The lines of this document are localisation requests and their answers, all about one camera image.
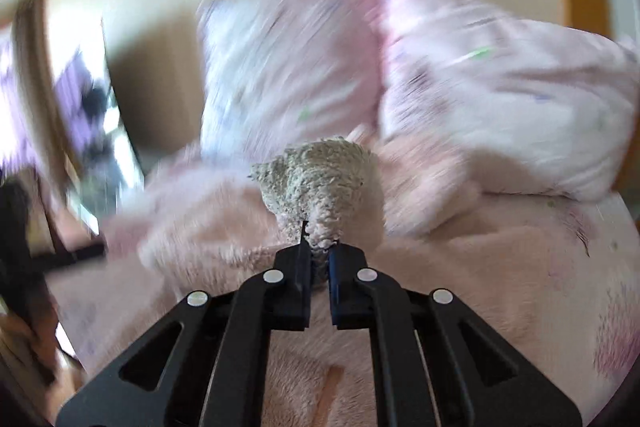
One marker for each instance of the dark framed mirror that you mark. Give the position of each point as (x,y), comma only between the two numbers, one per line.
(108,170)

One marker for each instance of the pink floral bed sheet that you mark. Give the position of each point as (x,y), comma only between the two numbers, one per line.
(559,280)

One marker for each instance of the pink floral pillow far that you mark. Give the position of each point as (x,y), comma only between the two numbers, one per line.
(283,72)

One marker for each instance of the pink floral pillow near window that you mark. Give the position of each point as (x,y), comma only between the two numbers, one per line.
(538,108)

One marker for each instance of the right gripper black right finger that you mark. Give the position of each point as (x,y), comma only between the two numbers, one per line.
(435,361)

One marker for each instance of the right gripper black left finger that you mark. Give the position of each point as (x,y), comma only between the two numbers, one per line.
(204,362)

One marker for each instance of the pink fluffy fleece garment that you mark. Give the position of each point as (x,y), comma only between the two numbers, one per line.
(410,203)

